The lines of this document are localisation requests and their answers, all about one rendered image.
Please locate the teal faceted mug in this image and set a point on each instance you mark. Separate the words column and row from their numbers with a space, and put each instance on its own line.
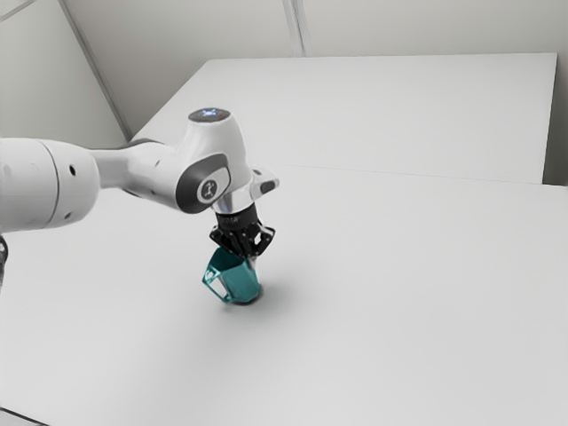
column 233, row 279

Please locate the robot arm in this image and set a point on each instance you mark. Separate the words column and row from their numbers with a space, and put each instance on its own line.
column 133, row 173

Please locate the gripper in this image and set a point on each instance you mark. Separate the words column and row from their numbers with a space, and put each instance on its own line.
column 237, row 230

